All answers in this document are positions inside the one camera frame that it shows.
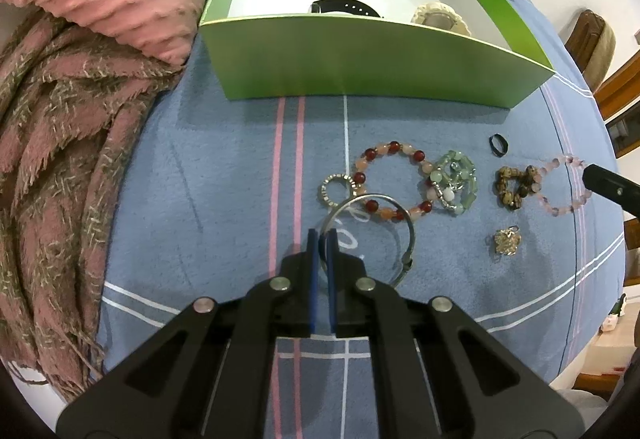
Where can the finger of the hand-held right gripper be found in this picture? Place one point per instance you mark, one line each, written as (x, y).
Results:
(607, 181)

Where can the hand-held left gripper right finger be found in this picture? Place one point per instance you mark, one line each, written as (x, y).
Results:
(331, 279)

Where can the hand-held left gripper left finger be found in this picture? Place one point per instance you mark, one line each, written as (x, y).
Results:
(312, 279)

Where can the silver metal bangle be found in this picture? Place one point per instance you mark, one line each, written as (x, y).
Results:
(413, 239)

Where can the green cardboard box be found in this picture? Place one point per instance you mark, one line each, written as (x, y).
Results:
(350, 54)

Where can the wooden chair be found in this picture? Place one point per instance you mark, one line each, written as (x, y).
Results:
(590, 34)

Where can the blue striped bed sheet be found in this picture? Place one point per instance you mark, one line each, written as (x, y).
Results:
(200, 179)

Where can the cream fabric scrunchie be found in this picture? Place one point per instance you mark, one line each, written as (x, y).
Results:
(430, 9)

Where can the pink and brown woven scarf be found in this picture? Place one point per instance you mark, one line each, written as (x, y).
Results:
(60, 144)

